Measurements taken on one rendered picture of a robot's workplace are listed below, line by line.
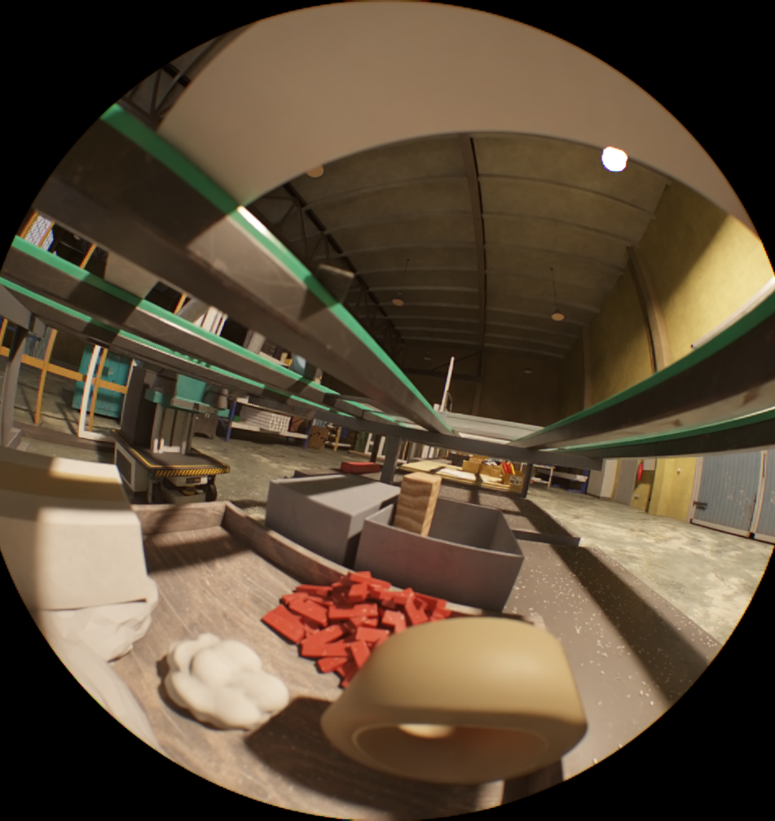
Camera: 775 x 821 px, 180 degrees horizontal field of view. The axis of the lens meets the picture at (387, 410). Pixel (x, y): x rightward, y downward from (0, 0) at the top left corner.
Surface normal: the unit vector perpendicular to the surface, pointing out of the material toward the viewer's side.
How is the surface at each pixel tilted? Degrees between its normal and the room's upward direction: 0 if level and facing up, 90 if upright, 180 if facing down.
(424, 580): 90
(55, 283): 90
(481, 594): 90
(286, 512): 90
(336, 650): 30
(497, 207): 180
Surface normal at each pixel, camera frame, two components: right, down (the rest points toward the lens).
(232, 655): 0.18, -0.91
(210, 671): 0.39, -0.86
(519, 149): -0.21, 0.97
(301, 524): -0.33, -0.18
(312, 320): 0.92, 0.15
